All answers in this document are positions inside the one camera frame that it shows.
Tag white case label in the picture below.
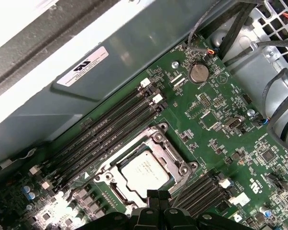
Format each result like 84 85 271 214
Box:
56 46 110 87

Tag metal USB port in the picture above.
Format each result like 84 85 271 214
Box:
224 116 243 131

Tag metal locking lever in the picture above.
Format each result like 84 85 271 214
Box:
16 148 37 161
172 167 194 208

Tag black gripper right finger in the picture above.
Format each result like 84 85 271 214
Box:
159 191 233 230

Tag white board sticker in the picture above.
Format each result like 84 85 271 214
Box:
230 193 250 207

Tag silver CPU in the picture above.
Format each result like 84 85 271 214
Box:
117 149 176 198

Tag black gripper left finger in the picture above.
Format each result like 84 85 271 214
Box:
81 190 162 230

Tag silver coin battery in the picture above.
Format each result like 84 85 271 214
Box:
189 62 209 83

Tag thin grey cable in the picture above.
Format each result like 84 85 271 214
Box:
188 0 221 46

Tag thick black sleeved cable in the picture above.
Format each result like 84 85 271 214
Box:
261 67 288 147

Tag flat black cable bundle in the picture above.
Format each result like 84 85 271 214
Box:
220 0 255 59

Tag black PC case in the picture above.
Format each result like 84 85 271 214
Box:
0 0 288 168

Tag RAM slot black clips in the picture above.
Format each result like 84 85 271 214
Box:
174 172 225 210
53 103 169 192
190 185 233 218
36 86 157 183

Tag small black chip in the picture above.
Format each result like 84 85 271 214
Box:
262 149 276 162

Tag green motherboard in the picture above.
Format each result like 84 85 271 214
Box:
0 31 288 230

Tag RAM slot white clips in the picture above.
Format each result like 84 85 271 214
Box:
42 94 163 192
29 79 151 175
182 178 231 215

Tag metal drive cage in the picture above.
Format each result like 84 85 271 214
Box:
206 0 288 144

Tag CPU socket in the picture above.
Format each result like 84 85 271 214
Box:
93 122 199 209

